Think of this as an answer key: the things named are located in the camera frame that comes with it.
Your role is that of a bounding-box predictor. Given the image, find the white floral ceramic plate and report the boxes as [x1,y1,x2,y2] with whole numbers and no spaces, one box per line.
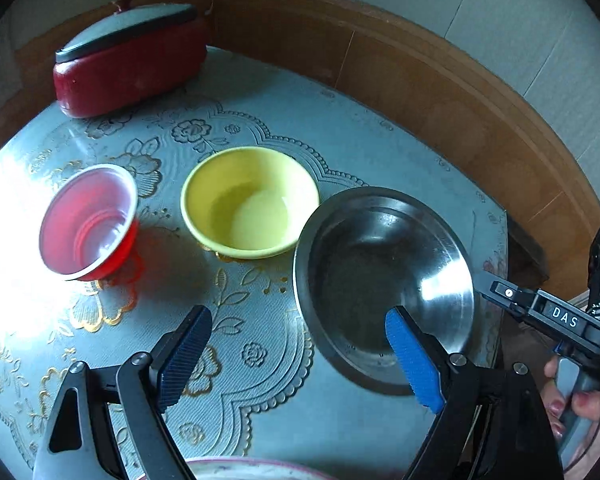
[187,457,332,480]

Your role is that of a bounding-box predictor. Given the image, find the red plastic bowl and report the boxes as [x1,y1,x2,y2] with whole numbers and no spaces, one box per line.
[38,164,140,282]

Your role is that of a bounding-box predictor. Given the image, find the stainless steel bowl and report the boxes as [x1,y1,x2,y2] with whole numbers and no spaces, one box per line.
[292,186,476,396]

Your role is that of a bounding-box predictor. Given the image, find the yellow ceramic bowl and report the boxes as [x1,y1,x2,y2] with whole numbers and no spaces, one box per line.
[181,146,320,260]

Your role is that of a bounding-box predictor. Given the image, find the person's right hand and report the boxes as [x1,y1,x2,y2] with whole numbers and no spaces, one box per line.
[541,356,600,479]

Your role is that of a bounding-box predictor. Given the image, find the floral embossed table cover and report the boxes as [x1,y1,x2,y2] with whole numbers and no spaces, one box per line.
[0,49,507,479]

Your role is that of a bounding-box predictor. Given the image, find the red pot with lid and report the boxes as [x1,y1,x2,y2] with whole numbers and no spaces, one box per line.
[53,0,207,118]

